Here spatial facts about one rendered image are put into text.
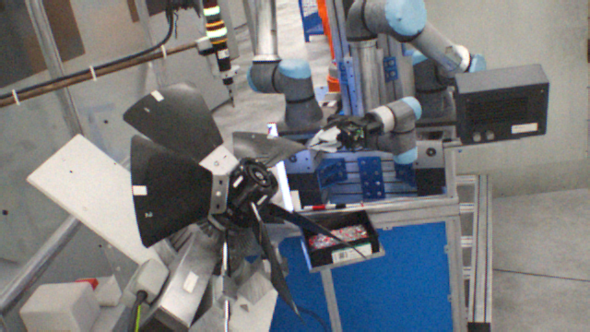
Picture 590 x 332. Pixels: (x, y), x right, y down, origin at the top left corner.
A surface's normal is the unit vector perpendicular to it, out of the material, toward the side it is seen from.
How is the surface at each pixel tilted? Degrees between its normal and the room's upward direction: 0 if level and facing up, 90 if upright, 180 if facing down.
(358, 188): 90
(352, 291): 90
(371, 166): 90
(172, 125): 46
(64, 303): 0
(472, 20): 90
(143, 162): 72
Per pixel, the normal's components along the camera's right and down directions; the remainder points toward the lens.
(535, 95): -0.07, 0.65
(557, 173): -0.12, 0.43
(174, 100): 0.24, -0.54
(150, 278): 0.63, -0.66
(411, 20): 0.59, 0.15
